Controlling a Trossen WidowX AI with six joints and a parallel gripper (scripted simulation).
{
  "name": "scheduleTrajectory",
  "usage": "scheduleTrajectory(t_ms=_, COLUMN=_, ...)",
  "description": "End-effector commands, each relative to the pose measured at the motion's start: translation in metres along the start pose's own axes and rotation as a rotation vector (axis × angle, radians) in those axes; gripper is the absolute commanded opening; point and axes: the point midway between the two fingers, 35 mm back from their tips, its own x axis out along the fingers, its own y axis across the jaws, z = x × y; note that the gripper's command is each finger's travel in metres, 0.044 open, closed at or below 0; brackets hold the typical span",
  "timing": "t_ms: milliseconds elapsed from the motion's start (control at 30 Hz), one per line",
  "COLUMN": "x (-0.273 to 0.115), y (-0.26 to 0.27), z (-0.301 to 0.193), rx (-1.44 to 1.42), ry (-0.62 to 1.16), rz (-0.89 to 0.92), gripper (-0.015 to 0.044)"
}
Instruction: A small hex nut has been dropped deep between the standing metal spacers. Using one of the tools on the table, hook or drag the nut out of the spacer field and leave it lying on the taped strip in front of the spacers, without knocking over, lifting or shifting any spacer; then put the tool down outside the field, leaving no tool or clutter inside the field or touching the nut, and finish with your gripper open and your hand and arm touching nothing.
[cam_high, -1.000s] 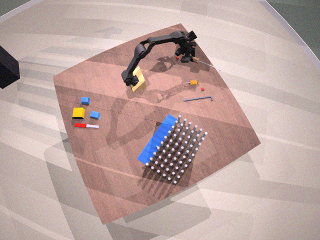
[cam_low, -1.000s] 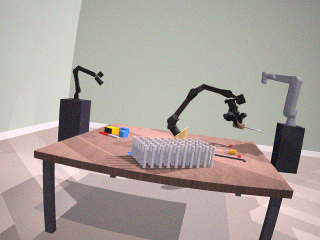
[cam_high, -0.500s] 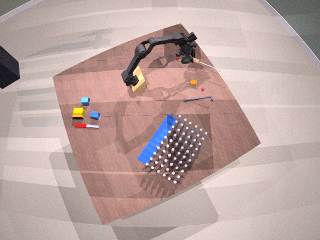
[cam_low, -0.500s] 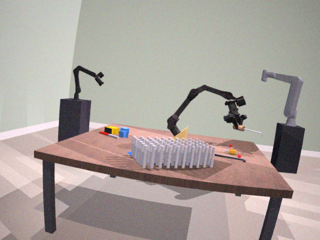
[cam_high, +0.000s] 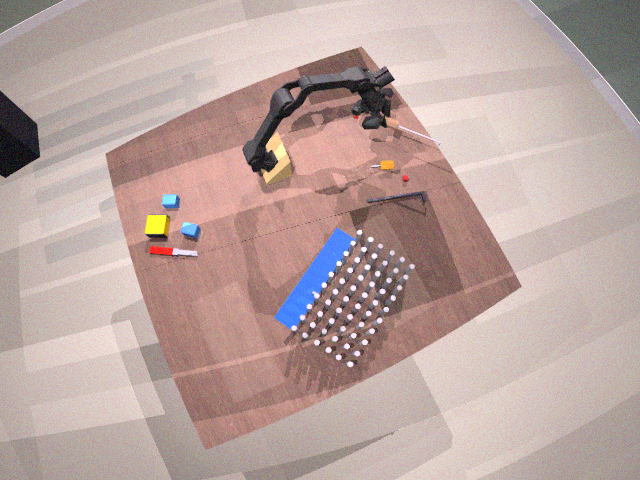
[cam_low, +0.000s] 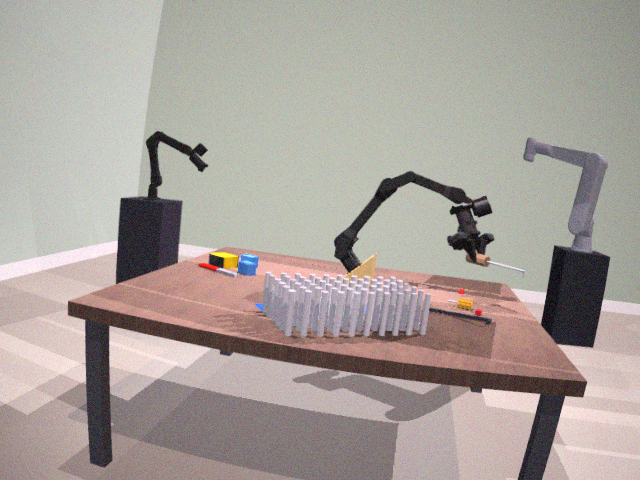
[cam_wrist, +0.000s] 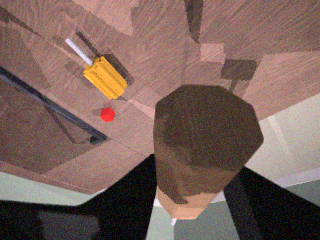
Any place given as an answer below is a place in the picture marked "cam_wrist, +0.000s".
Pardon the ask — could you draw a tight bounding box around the small red block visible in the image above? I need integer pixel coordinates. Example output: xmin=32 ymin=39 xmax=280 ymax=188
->
xmin=100 ymin=107 xmax=115 ymax=122

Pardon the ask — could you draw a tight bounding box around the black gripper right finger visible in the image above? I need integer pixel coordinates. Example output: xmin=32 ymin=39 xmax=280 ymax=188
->
xmin=223 ymin=166 xmax=320 ymax=240

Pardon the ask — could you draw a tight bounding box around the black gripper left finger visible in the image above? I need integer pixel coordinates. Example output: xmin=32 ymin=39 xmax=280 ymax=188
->
xmin=0 ymin=154 xmax=157 ymax=240

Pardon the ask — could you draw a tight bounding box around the grey l-shaped hex key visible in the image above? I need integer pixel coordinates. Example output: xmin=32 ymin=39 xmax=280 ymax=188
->
xmin=0 ymin=66 xmax=106 ymax=145

